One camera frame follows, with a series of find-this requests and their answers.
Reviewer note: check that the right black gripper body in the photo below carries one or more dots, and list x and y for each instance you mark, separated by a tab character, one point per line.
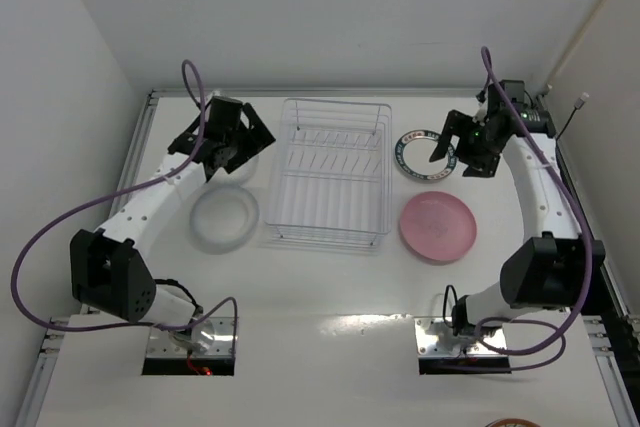
463	137

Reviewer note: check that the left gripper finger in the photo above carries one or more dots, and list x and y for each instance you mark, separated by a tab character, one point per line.
186	141
258	137

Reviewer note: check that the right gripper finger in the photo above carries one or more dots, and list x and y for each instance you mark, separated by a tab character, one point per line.
480	164
457	124

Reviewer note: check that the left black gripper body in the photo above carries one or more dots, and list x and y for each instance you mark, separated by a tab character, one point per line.
255	136

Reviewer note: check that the white bowl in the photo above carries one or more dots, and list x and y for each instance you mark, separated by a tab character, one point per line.
223	219
241	175

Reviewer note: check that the blue patterned rim plate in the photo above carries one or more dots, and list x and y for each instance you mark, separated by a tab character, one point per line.
412	156

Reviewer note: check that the pink plastic plate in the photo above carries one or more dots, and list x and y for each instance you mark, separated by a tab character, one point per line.
438	226

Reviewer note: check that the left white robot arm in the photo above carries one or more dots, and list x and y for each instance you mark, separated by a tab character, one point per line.
108	265

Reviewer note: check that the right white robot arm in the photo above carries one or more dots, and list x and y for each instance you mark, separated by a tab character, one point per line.
548	271

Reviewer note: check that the brown round object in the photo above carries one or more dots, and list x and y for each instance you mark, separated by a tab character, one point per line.
512	422

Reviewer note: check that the clear wire dish rack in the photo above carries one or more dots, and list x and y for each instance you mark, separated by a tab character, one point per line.
331	183

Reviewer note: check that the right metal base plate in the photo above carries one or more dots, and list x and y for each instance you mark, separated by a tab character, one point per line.
436	341

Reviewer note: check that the metal base plate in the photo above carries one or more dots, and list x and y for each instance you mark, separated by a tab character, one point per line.
436	341
212	340

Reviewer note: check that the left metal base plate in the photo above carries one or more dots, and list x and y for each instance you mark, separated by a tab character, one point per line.
212	340

